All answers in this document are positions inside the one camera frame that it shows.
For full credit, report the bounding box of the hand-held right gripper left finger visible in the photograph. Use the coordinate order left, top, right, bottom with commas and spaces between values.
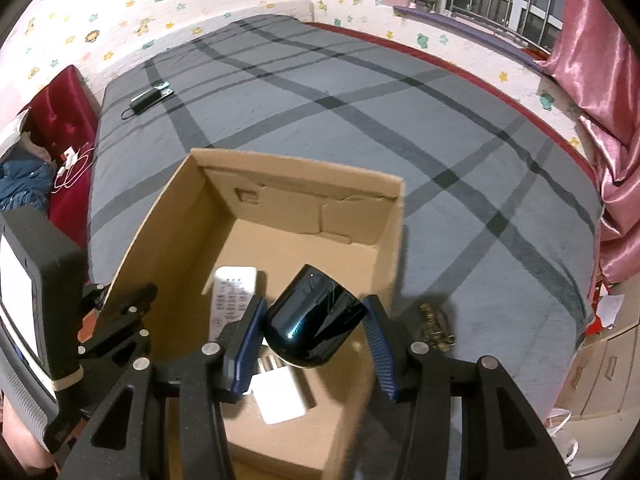
50, 295, 268, 480

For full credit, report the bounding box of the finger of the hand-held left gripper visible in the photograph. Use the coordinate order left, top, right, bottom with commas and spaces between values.
80, 282, 112, 317
80, 282, 159, 361

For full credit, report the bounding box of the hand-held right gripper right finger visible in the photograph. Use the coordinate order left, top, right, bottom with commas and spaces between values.
361, 294, 571, 480

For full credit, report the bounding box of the white charger adapter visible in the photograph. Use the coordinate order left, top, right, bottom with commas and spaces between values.
247, 352, 316, 426

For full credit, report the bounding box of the cardboard box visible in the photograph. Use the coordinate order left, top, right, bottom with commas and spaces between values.
97, 147, 406, 480

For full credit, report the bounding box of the person's left forearm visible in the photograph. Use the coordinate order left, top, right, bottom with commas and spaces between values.
0, 395, 53, 468

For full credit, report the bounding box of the white remote control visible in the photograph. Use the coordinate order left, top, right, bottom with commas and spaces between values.
207, 265, 261, 346

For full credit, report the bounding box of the brass key bunch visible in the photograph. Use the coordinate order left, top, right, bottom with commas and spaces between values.
417, 302, 457, 353

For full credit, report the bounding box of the dark blue jacket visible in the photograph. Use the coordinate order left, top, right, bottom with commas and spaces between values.
0, 157, 55, 213

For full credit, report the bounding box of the brown garment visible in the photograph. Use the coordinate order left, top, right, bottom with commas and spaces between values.
15, 135, 51, 163

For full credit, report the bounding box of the white plastic bag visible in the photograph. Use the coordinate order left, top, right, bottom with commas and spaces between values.
545, 407, 581, 466

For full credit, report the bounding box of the black power bank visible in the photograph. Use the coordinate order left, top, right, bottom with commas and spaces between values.
121, 82, 174, 120

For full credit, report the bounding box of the white drawer cabinet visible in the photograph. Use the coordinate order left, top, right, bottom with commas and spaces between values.
555, 310, 640, 421

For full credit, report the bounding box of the grey striped bed sheet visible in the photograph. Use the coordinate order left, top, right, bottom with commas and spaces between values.
87, 14, 603, 480

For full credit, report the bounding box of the white paper sheet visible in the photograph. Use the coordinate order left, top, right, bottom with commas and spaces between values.
595, 292, 628, 331

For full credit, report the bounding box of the pink satin curtain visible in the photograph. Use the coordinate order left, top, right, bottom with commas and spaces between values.
532, 0, 640, 281

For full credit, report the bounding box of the white charging cable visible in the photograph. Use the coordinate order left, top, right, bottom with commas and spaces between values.
52, 145, 96, 193

